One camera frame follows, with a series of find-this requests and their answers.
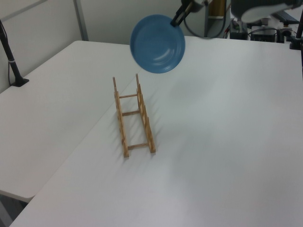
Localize black electronics box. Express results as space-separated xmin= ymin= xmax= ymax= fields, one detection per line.
xmin=230 ymin=20 xmax=249 ymax=40

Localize black camera stand pole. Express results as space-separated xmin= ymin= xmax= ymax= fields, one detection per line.
xmin=0 ymin=18 xmax=30 ymax=88

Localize red and black wires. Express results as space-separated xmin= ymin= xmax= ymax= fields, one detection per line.
xmin=222 ymin=25 xmax=232 ymax=39

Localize wooden plate rack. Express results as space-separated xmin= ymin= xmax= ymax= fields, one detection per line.
xmin=112 ymin=73 xmax=157 ymax=158

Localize grey metal partition post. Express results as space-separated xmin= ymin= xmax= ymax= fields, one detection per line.
xmin=204 ymin=4 xmax=210 ymax=37

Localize blue round plate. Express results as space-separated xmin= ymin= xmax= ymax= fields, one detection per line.
xmin=129 ymin=14 xmax=187 ymax=74

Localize black clamped camera pole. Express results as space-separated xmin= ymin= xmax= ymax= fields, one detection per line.
xmin=288 ymin=7 xmax=303 ymax=50

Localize black monitor stand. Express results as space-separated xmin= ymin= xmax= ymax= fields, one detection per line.
xmin=250 ymin=17 xmax=271 ymax=27

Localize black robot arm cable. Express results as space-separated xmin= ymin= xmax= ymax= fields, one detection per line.
xmin=183 ymin=0 xmax=232 ymax=39

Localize black keyboard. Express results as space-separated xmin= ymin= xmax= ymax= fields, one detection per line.
xmin=272 ymin=11 xmax=301 ymax=24

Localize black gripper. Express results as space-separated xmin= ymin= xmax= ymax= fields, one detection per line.
xmin=169 ymin=0 xmax=195 ymax=27

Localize grey cable on stand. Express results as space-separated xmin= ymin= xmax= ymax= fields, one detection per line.
xmin=6 ymin=61 xmax=13 ymax=86

